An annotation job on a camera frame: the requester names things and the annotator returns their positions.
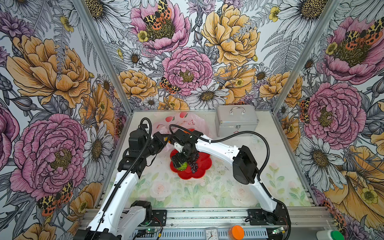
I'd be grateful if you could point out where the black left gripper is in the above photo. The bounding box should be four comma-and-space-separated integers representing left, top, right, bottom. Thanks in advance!
142, 131, 171, 157

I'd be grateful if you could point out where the green spiky round fruit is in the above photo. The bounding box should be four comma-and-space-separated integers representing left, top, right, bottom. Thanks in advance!
176, 162, 188, 172

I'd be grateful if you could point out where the pink plastic bag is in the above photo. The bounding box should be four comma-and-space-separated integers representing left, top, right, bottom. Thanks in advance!
150, 111, 213, 137

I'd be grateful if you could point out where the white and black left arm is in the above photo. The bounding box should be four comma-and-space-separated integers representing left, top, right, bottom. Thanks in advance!
74, 118, 167, 240

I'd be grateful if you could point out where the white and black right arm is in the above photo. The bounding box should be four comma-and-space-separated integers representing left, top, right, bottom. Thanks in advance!
169, 124, 281, 225

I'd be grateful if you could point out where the dark grape bunch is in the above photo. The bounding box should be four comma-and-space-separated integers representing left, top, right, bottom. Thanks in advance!
188, 154, 200, 174

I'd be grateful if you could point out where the red flower-shaped plate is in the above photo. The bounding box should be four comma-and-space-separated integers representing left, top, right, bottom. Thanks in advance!
170, 153, 212, 180

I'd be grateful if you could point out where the silver metal case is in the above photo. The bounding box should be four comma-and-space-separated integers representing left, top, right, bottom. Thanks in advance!
215, 105, 259, 138

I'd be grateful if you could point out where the small white timer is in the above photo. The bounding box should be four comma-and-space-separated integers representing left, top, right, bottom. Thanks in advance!
205, 228, 220, 240

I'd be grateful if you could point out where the orange round button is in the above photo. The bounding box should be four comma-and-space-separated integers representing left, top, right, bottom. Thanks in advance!
228, 225, 245, 240

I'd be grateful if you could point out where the green capped white bottle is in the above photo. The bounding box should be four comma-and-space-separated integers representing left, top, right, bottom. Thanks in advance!
316, 230, 345, 240

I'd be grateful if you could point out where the black corrugated right cable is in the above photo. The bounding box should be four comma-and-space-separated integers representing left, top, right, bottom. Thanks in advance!
168, 123, 271, 182

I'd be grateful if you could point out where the black corrugated cable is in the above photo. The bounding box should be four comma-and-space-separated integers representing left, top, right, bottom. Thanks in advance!
89, 116, 153, 240
168, 123, 271, 182

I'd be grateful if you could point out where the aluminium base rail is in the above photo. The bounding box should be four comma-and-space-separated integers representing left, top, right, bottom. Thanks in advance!
128, 207, 336, 240

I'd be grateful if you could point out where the black corrugated left cable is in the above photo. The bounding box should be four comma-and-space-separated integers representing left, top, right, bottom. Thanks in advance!
89, 116, 153, 240

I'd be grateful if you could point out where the aluminium corner post left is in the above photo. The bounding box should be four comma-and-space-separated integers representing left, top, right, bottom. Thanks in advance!
74, 1, 133, 117

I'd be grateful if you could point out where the aluminium corner post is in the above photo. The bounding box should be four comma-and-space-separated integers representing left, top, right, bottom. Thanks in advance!
74, 1, 133, 117
272, 0, 341, 115

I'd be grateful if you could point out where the aluminium corner post right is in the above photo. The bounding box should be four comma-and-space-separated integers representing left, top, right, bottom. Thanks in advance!
272, 0, 341, 115

